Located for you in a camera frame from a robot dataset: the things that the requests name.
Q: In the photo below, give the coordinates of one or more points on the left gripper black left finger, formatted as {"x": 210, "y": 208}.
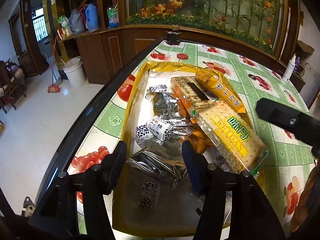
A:
{"x": 112, "y": 165}

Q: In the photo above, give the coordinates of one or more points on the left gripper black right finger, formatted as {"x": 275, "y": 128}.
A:
{"x": 197, "y": 168}

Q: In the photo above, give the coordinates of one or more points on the yellow Weidan cracker pack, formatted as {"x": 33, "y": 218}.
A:
{"x": 238, "y": 144}

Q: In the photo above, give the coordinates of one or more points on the white blue-patterned candy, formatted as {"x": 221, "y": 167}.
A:
{"x": 160, "y": 128}

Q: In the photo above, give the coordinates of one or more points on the yellow snack tray box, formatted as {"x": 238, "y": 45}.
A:
{"x": 154, "y": 197}

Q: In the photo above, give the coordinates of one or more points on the large orange biscuit pack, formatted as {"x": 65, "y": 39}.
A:
{"x": 193, "y": 96}

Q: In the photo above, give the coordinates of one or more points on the person's right hand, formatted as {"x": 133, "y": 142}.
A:
{"x": 302, "y": 212}

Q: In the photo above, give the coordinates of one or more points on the green fruit-pattern tablecloth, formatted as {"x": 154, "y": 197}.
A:
{"x": 289, "y": 160}

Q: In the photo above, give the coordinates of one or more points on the white spray bottle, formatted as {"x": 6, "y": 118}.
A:
{"x": 289, "y": 70}

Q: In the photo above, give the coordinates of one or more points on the purple bottle pair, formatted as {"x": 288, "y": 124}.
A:
{"x": 297, "y": 64}

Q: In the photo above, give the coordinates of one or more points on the silver foil snack wrapper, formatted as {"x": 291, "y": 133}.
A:
{"x": 170, "y": 109}

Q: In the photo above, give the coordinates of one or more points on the orange long biscuit pack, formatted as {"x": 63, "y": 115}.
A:
{"x": 217, "y": 83}

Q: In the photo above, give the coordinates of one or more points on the red broom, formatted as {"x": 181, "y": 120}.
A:
{"x": 53, "y": 88}

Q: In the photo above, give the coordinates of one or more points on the white plastic bucket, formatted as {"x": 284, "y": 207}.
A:
{"x": 74, "y": 70}

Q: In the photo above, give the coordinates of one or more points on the artificial flower display case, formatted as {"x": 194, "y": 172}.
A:
{"x": 256, "y": 22}

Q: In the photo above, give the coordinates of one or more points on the small dark glass jar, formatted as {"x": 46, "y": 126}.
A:
{"x": 173, "y": 35}

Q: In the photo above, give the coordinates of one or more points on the grey thermos jug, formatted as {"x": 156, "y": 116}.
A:
{"x": 75, "y": 22}

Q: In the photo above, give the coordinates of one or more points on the blue thermos jug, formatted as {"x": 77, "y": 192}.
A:
{"x": 92, "y": 20}

